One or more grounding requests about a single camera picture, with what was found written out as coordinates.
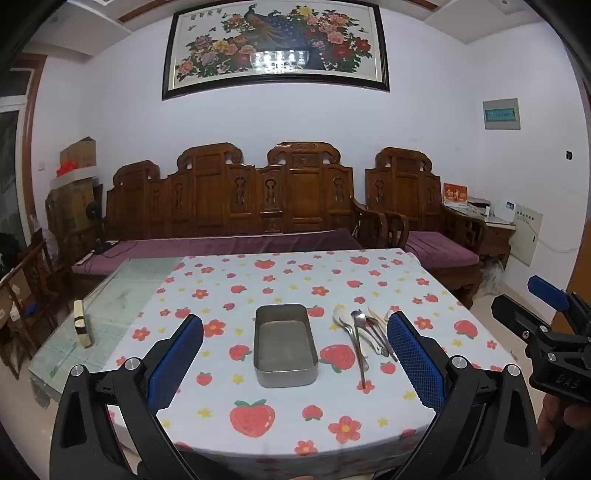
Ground cream rectangular block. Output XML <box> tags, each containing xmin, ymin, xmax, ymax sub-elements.
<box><xmin>74</xmin><ymin>299</ymin><xmax>94</xmax><ymax>347</ymax></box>

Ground wooden chair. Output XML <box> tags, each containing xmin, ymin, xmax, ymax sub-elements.
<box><xmin>0</xmin><ymin>240</ymin><xmax>62</xmax><ymax>374</ymax></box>

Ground white wall cabinet panel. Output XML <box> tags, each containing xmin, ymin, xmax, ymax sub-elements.
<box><xmin>510</xmin><ymin>208</ymin><xmax>544</xmax><ymax>267</ymax></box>

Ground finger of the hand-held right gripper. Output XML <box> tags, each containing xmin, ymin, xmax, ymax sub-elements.
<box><xmin>527</xmin><ymin>275</ymin><xmax>591</xmax><ymax>319</ymax></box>
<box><xmin>491</xmin><ymin>295</ymin><xmax>551</xmax><ymax>342</ymax></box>

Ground square purple seat cushion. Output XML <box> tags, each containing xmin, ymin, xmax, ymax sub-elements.
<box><xmin>405</xmin><ymin>231</ymin><xmax>478</xmax><ymax>271</ymax></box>

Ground long purple sofa cushion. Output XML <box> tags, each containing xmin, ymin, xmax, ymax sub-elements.
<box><xmin>74</xmin><ymin>228</ymin><xmax>363</xmax><ymax>276</ymax></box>

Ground grey metal box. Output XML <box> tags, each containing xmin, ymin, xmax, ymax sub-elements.
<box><xmin>253</xmin><ymin>304</ymin><xmax>319</xmax><ymax>388</ymax></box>

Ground large brown cardboard boxes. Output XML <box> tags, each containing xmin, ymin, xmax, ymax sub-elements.
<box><xmin>45</xmin><ymin>180</ymin><xmax>105</xmax><ymax>243</ymax></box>

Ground carved wooden armchair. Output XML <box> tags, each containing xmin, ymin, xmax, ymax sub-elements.
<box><xmin>365</xmin><ymin>148</ymin><xmax>488</xmax><ymax>310</ymax></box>

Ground white plastic bag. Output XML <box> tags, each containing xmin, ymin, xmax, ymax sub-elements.
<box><xmin>480</xmin><ymin>258</ymin><xmax>507</xmax><ymax>297</ymax></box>

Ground strawberry print tablecloth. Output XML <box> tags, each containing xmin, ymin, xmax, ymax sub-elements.
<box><xmin>104</xmin><ymin>249</ymin><xmax>525</xmax><ymax>472</ymax></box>

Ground carved wooden sofa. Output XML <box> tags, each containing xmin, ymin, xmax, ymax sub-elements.
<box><xmin>69</xmin><ymin>142</ymin><xmax>384</xmax><ymax>296</ymax></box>

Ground glass door with wooden frame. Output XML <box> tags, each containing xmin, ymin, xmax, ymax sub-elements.
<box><xmin>0</xmin><ymin>54</ymin><xmax>48</xmax><ymax>245</ymax></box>

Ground framed peacock flower painting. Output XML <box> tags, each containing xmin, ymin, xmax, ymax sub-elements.
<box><xmin>161</xmin><ymin>0</ymin><xmax>391</xmax><ymax>101</ymax></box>

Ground large white spoon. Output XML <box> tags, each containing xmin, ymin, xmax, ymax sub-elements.
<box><xmin>333</xmin><ymin>306</ymin><xmax>391</xmax><ymax>358</ymax></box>

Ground small brown cardboard box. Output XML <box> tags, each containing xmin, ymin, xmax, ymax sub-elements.
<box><xmin>60</xmin><ymin>137</ymin><xmax>98</xmax><ymax>169</ymax></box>

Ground black power cable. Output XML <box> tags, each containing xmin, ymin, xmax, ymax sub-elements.
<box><xmin>76</xmin><ymin>239</ymin><xmax>136</xmax><ymax>265</ymax></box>

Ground person's right hand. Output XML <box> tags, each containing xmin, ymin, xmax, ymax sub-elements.
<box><xmin>538</xmin><ymin>394</ymin><xmax>591</xmax><ymax>457</ymax></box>

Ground metal spoon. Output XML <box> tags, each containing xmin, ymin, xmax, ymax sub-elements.
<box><xmin>350</xmin><ymin>310</ymin><xmax>370</xmax><ymax>388</ymax></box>
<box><xmin>365</xmin><ymin>316</ymin><xmax>398</xmax><ymax>363</ymax></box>

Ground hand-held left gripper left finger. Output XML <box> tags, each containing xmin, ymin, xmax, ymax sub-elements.
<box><xmin>50</xmin><ymin>314</ymin><xmax>205</xmax><ymax>480</ymax></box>

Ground white flat box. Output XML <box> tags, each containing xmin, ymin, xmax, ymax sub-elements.
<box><xmin>54</xmin><ymin>165</ymin><xmax>100</xmax><ymax>190</ymax></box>

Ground black electric fan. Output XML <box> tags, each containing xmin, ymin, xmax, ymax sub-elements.
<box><xmin>85</xmin><ymin>203</ymin><xmax>105</xmax><ymax>254</ymax></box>

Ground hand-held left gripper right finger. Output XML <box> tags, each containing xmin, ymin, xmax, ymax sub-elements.
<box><xmin>387</xmin><ymin>311</ymin><xmax>541</xmax><ymax>480</ymax></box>

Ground wall electrical panel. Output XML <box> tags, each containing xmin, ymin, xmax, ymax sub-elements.
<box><xmin>483</xmin><ymin>98</ymin><xmax>520</xmax><ymax>131</ymax></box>

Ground wooden side table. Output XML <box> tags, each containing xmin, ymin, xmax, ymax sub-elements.
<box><xmin>443</xmin><ymin>203</ymin><xmax>515</xmax><ymax>274</ymax></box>

